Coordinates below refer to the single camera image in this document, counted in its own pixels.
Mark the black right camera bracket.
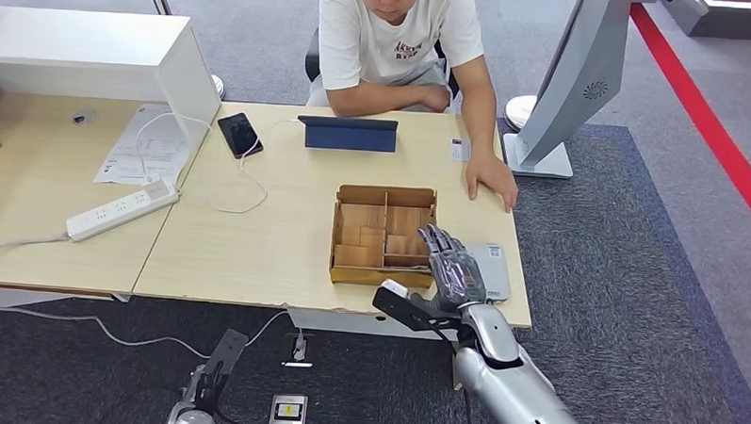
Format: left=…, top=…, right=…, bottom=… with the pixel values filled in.
left=370, top=286, right=471, bottom=335

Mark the person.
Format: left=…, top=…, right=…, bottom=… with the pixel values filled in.
left=301, top=0, right=526, bottom=214

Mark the white desk apron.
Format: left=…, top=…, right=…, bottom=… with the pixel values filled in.
left=0, top=286, right=130, bottom=318
left=286, top=307, right=461, bottom=343

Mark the open floor socket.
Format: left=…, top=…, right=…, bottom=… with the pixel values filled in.
left=281, top=332, right=317, bottom=370

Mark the tablet in blue case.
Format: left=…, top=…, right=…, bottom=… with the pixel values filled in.
left=296, top=114, right=400, bottom=155

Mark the white power strip cord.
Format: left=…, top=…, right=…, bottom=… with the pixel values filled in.
left=0, top=233, right=70, bottom=267

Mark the person's right hand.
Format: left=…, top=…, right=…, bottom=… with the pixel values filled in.
left=416, top=83, right=452, bottom=115

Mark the white floor power cable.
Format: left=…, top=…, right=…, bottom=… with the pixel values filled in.
left=0, top=302, right=309, bottom=364

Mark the printed paper sheet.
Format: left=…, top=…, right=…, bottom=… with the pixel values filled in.
left=92, top=103, right=196, bottom=188

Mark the grey display platform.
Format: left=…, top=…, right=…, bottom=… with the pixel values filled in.
left=659, top=0, right=751, bottom=41

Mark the cardboard organizer box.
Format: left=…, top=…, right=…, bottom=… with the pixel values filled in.
left=329, top=183, right=440, bottom=290

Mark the white phone cable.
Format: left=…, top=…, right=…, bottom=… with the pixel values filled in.
left=178, top=115, right=302, bottom=217

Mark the person's left hand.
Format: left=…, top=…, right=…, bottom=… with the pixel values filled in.
left=464, top=152, right=521, bottom=214

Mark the closed silver floor socket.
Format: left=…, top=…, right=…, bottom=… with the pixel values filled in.
left=268, top=392, right=309, bottom=424

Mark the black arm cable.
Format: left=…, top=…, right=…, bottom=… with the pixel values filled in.
left=431, top=324, right=478, bottom=424

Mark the black phone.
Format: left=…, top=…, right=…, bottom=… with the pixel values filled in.
left=215, top=111, right=266, bottom=161

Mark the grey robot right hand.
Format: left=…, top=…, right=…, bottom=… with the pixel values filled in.
left=409, top=222, right=491, bottom=316

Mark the grey card reader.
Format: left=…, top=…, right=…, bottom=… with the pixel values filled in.
left=462, top=241, right=514, bottom=304

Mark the white charger cable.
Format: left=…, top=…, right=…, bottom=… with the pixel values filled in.
left=132, top=109, right=215, bottom=188

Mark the white cabinet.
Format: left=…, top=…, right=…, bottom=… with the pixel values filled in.
left=0, top=7, right=226, bottom=150

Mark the white power strip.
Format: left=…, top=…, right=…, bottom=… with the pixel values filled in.
left=64, top=173, right=182, bottom=247

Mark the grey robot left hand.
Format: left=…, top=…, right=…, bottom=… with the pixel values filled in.
left=181, top=361, right=223, bottom=417

